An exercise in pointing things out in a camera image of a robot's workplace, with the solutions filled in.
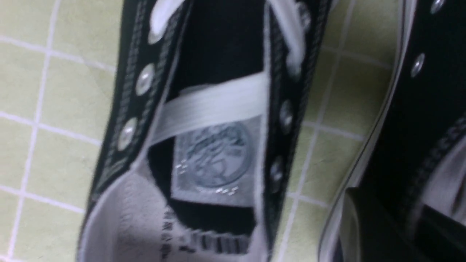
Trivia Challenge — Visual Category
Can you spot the black canvas sneaker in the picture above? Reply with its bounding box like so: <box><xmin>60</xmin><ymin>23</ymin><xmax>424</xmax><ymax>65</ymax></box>
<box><xmin>317</xmin><ymin>0</ymin><xmax>466</xmax><ymax>262</ymax></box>
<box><xmin>76</xmin><ymin>0</ymin><xmax>332</xmax><ymax>262</ymax></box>

